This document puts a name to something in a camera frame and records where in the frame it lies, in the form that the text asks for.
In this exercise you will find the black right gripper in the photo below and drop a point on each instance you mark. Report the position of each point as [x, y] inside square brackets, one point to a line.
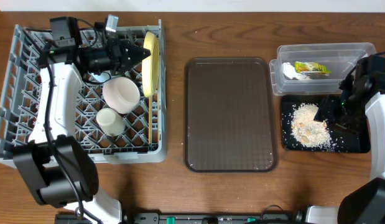
[328, 112]

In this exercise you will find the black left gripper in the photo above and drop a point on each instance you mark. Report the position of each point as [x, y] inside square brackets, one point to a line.
[118, 55]

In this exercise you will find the yellow plate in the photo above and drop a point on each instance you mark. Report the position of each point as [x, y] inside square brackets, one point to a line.
[150, 65]

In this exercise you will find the light blue bowl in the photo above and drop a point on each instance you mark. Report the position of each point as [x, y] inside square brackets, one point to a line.
[100, 77]

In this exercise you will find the green snack wrapper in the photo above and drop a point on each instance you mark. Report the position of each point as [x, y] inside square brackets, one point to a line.
[311, 68]

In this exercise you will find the small pale green cup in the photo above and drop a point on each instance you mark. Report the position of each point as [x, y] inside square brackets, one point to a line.
[110, 122]

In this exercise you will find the wooden chopstick with pattern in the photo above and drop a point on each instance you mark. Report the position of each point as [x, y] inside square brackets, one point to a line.
[150, 121]

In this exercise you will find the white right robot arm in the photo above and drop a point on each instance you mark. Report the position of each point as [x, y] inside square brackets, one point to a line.
[367, 204]

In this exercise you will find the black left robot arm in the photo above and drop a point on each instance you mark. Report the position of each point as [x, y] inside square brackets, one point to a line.
[55, 168]

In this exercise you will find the black waste tray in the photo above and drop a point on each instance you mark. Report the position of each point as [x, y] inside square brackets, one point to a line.
[341, 140]

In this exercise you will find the clear plastic waste bin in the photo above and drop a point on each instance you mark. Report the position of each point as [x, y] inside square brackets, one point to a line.
[340, 58]

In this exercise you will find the grey plastic dishwasher rack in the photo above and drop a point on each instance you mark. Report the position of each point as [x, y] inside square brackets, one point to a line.
[20, 97]

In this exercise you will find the food scraps pile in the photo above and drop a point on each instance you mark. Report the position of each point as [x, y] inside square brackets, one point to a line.
[301, 132]

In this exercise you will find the crumpled white tissue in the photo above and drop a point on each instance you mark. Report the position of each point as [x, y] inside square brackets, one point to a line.
[291, 74]

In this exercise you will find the dark brown serving tray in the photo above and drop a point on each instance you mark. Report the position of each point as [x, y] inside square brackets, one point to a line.
[229, 116]

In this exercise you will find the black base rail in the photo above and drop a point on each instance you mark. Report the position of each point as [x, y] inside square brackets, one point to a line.
[155, 218]

